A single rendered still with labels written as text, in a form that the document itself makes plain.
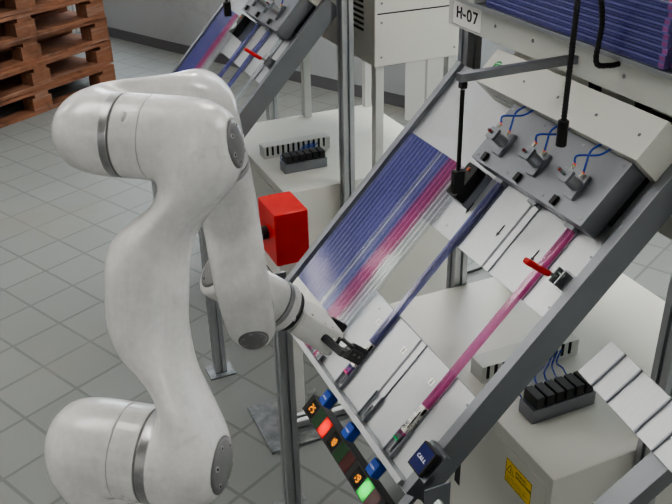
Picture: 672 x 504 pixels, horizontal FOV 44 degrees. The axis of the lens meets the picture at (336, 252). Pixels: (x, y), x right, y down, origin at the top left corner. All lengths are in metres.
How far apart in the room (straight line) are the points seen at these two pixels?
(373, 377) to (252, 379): 1.33
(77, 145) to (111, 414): 0.33
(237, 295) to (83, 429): 0.32
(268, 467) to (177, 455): 1.61
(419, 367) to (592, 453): 0.41
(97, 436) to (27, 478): 1.70
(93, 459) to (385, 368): 0.75
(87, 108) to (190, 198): 0.16
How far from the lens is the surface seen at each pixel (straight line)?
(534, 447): 1.77
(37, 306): 3.57
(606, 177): 1.48
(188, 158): 0.94
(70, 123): 1.01
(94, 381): 3.07
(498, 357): 1.93
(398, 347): 1.66
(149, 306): 0.99
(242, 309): 1.26
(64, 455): 1.09
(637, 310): 2.25
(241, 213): 1.22
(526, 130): 1.64
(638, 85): 1.52
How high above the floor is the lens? 1.78
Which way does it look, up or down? 29 degrees down
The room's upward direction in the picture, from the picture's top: 1 degrees counter-clockwise
